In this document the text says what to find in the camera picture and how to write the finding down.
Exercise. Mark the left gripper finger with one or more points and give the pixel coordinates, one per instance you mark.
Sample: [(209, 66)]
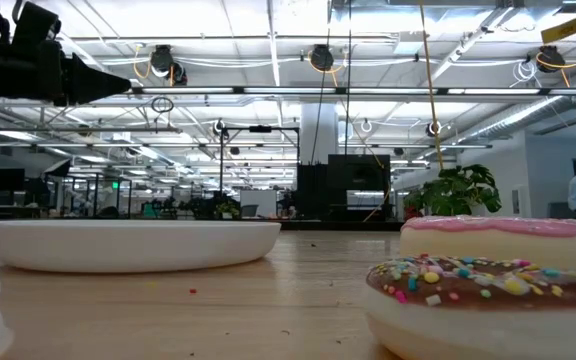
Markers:
[(93, 82)]

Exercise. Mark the white round plate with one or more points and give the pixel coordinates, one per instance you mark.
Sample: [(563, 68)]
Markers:
[(128, 247)]

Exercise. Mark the pink frosted donut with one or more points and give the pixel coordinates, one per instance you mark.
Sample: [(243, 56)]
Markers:
[(498, 245)]

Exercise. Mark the chocolate sprinkled donut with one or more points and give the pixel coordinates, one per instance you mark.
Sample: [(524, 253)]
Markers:
[(468, 320)]

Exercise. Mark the black studio lamp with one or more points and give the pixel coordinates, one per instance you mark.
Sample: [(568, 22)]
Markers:
[(58, 167)]

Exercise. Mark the black computer monitor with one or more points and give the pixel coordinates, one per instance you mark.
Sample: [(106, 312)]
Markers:
[(7, 179)]

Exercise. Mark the small green plant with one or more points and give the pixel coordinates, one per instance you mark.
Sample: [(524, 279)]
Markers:
[(227, 209)]

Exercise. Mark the long ceiling light bar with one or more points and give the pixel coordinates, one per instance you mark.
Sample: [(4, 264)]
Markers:
[(288, 91)]

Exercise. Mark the white board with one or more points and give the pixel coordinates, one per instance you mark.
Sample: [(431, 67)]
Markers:
[(258, 202)]

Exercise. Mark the white building column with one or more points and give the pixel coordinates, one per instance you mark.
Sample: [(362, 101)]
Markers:
[(318, 130)]

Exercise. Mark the black cabinet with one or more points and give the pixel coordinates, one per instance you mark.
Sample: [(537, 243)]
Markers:
[(358, 175)]

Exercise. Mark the red plant pot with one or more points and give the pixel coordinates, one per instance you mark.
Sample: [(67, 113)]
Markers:
[(410, 212)]

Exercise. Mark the large green potted plant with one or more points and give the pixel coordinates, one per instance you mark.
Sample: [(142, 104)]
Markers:
[(458, 192)]

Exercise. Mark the yellow tag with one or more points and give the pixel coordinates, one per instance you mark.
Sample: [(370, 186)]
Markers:
[(568, 29)]

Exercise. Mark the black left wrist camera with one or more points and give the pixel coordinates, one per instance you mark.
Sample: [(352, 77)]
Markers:
[(35, 25)]

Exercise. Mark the black metal frame rig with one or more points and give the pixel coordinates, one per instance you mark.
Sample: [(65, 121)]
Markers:
[(221, 160)]

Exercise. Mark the silver ventilation duct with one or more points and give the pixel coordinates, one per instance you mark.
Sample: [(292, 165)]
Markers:
[(518, 115)]

